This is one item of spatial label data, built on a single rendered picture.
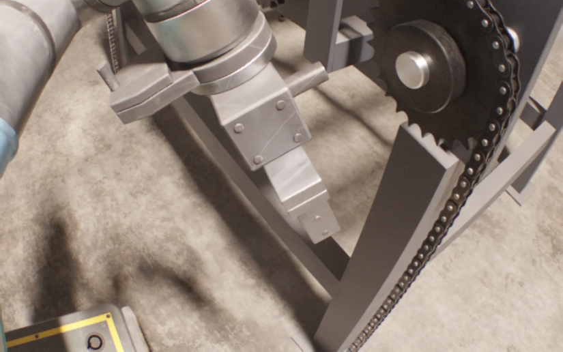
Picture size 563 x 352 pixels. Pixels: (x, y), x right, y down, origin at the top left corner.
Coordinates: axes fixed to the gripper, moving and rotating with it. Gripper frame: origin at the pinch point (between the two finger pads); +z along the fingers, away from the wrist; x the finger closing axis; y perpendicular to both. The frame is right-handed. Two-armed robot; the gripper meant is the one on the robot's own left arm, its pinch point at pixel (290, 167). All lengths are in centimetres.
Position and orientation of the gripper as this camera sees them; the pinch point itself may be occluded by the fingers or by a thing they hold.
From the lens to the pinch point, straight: 42.1
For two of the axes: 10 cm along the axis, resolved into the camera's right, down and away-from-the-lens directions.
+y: 8.8, -4.8, -0.1
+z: 3.4, 6.0, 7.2
